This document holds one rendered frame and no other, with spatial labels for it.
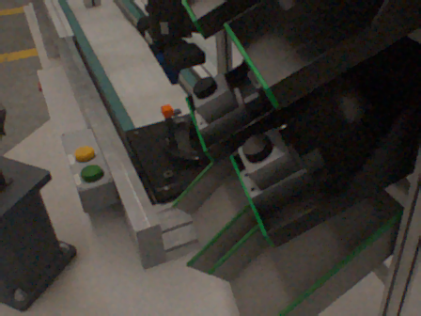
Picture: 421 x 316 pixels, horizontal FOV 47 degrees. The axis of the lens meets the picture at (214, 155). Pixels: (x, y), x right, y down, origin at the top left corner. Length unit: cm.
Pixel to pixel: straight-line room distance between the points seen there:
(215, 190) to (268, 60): 38
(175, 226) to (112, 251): 15
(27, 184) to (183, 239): 28
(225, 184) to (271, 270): 18
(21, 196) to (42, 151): 46
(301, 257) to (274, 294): 6
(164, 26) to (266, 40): 38
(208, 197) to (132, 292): 22
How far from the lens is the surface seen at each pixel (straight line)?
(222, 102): 57
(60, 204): 109
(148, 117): 120
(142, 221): 86
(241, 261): 69
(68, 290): 92
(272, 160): 47
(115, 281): 91
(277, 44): 45
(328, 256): 61
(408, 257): 53
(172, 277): 89
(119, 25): 173
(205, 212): 78
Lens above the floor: 155
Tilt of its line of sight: 38 degrees down
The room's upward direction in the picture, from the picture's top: 4 degrees counter-clockwise
